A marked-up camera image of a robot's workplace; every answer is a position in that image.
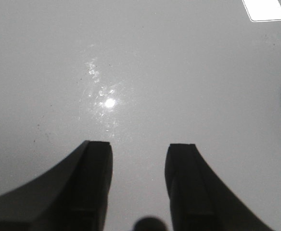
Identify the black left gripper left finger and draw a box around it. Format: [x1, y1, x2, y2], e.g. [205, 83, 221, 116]
[0, 141, 113, 231]

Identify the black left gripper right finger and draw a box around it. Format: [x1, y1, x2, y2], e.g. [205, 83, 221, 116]
[165, 144, 271, 231]

